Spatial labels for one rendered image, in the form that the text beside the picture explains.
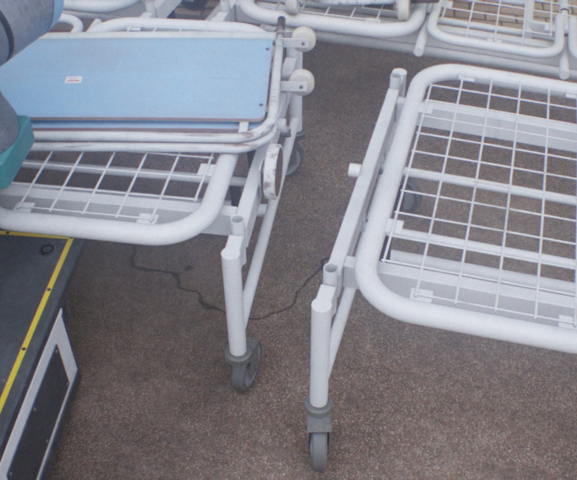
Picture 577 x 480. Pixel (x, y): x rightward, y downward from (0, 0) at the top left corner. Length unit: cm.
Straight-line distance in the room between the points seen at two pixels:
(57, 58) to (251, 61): 48
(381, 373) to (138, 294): 68
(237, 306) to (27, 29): 69
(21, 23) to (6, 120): 18
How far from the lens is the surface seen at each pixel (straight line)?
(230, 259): 162
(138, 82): 198
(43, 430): 178
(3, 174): 155
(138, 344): 210
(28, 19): 157
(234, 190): 196
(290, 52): 224
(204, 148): 180
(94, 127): 190
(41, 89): 202
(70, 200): 182
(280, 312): 213
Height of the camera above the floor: 157
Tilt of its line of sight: 43 degrees down
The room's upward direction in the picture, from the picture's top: straight up
